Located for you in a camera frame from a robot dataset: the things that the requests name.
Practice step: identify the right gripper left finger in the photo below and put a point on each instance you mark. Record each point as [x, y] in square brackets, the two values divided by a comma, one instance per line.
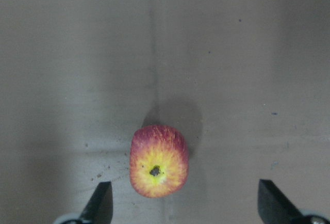
[99, 208]

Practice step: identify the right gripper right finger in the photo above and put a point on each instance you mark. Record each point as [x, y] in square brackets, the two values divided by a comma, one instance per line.
[275, 208]

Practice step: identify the yellow-red apple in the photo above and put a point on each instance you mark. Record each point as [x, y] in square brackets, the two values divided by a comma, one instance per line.
[158, 161]

